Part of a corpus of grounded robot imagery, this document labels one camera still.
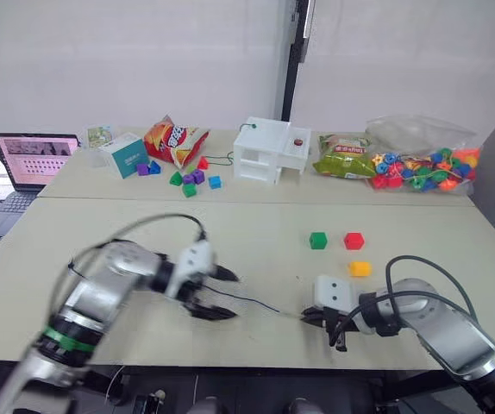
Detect dark rounded shape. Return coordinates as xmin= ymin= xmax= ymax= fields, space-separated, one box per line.
xmin=284 ymin=397 xmax=325 ymax=414

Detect white model house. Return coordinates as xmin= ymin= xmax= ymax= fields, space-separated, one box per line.
xmin=232 ymin=116 xmax=312 ymax=185

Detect illustrated paper card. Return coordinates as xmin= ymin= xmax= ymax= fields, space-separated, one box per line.
xmin=85 ymin=125 xmax=115 ymax=150

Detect white and teal box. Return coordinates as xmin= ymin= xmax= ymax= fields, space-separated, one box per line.
xmin=97 ymin=133 xmax=149 ymax=179

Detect black vertical post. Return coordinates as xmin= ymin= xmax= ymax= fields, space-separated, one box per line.
xmin=280 ymin=0 xmax=317 ymax=124

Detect dark blue lace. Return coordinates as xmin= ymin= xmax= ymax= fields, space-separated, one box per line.
xmin=204 ymin=285 xmax=305 ymax=319

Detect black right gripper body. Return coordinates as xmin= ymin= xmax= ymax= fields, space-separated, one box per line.
xmin=321 ymin=304 xmax=363 ymax=351

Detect green snack bag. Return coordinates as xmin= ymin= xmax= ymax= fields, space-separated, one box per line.
xmin=312 ymin=133 xmax=378 ymax=180

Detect red cube block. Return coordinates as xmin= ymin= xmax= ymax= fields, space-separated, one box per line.
xmin=343 ymin=231 xmax=366 ymax=251

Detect yellow block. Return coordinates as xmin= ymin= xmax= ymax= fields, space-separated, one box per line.
xmin=348 ymin=260 xmax=373 ymax=278

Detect green lace with bead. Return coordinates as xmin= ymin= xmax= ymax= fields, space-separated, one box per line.
xmin=204 ymin=122 xmax=260 ymax=168

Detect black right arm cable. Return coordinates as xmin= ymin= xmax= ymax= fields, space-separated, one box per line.
xmin=328 ymin=254 xmax=479 ymax=348

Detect red chips bag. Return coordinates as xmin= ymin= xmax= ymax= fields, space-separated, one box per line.
xmin=143 ymin=114 xmax=211 ymax=171

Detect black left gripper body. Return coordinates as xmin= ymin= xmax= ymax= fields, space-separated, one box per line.
xmin=177 ymin=264 xmax=226 ymax=308

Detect open laptop with pink screen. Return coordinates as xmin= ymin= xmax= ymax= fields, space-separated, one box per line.
xmin=0 ymin=132 xmax=80 ymax=238

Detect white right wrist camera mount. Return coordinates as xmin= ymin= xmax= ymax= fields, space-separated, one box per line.
xmin=312 ymin=274 xmax=360 ymax=312

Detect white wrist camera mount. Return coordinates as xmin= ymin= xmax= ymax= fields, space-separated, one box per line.
xmin=312 ymin=274 xmax=360 ymax=312
xmin=164 ymin=240 xmax=216 ymax=299

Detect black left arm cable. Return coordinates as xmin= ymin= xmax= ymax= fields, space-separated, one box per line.
xmin=66 ymin=213 xmax=209 ymax=281

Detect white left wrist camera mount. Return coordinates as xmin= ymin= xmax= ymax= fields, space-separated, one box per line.
xmin=164 ymin=240 xmax=216 ymax=299

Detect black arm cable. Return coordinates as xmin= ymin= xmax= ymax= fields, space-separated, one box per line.
xmin=328 ymin=254 xmax=479 ymax=348
xmin=66 ymin=213 xmax=209 ymax=281

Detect clear bag of coloured beads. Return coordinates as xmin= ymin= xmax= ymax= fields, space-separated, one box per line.
xmin=364 ymin=114 xmax=482 ymax=196

